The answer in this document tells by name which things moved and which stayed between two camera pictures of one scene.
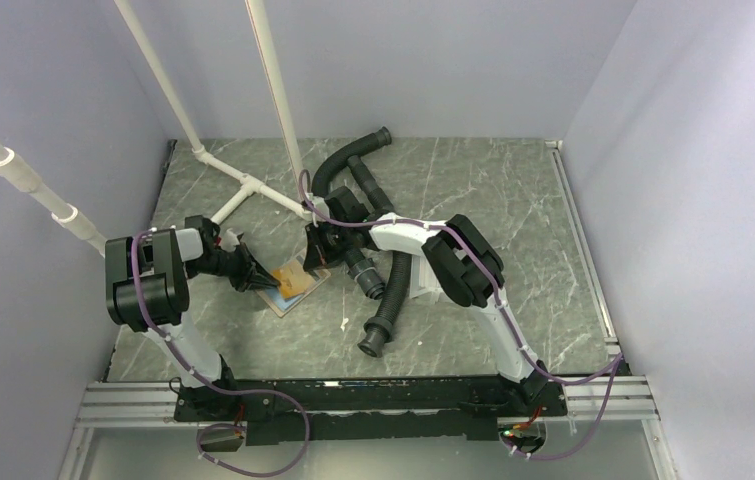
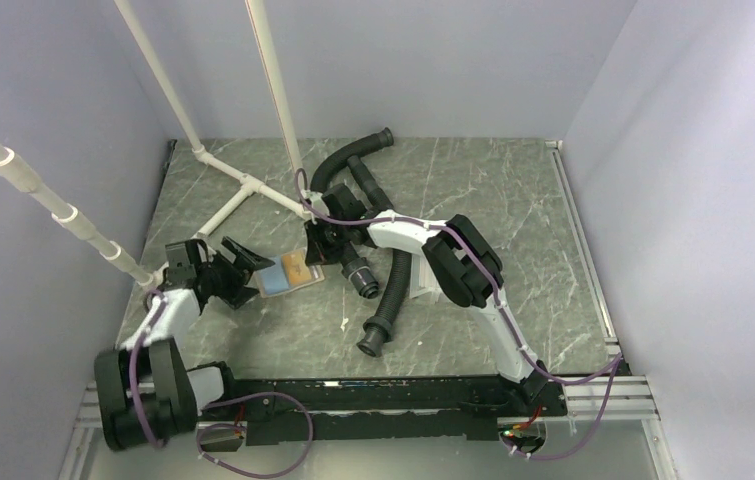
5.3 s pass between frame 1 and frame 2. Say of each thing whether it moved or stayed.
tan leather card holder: moved
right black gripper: stayed
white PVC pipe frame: stayed
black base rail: stayed
